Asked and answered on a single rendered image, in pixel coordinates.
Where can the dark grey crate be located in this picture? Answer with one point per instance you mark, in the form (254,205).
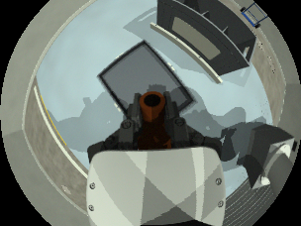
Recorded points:
(224,52)

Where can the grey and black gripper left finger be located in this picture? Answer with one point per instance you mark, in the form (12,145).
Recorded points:
(126,137)

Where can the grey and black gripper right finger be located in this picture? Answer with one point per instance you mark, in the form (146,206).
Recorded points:
(184,135)

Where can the brown bottle with blue label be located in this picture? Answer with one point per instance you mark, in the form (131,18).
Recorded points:
(153,137)

